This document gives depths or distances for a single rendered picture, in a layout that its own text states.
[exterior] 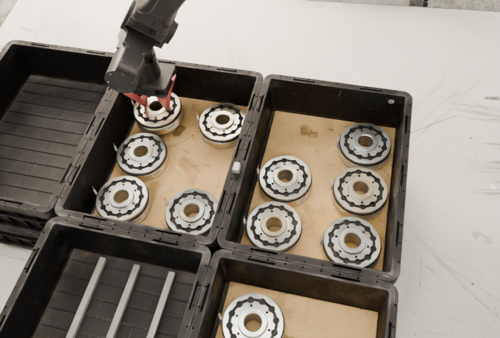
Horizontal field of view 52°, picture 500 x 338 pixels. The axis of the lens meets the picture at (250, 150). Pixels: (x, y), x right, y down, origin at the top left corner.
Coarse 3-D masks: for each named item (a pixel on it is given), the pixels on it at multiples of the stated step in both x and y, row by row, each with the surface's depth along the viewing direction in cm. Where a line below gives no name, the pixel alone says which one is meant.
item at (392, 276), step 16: (272, 80) 106; (288, 80) 105; (304, 80) 105; (320, 80) 104; (400, 96) 101; (256, 112) 100; (256, 128) 98; (240, 160) 94; (400, 160) 92; (240, 176) 92; (400, 176) 90; (400, 192) 88; (400, 208) 87; (224, 224) 87; (400, 224) 85; (224, 240) 85; (400, 240) 83; (272, 256) 83; (288, 256) 83; (304, 256) 83; (400, 256) 82; (352, 272) 81; (368, 272) 80; (384, 272) 80
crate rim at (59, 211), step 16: (176, 64) 109; (192, 64) 109; (256, 80) 105; (112, 96) 105; (256, 96) 103; (96, 128) 100; (240, 144) 96; (80, 160) 96; (64, 192) 92; (224, 192) 91; (224, 208) 88; (112, 224) 88; (128, 224) 88; (192, 240) 85; (208, 240) 85
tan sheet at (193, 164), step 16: (192, 112) 114; (176, 128) 112; (192, 128) 112; (176, 144) 109; (192, 144) 109; (176, 160) 107; (192, 160) 107; (208, 160) 107; (224, 160) 106; (112, 176) 106; (160, 176) 105; (176, 176) 105; (192, 176) 105; (208, 176) 104; (224, 176) 104; (160, 192) 103; (176, 192) 103; (208, 192) 102; (96, 208) 102; (160, 208) 101; (144, 224) 99; (160, 224) 99
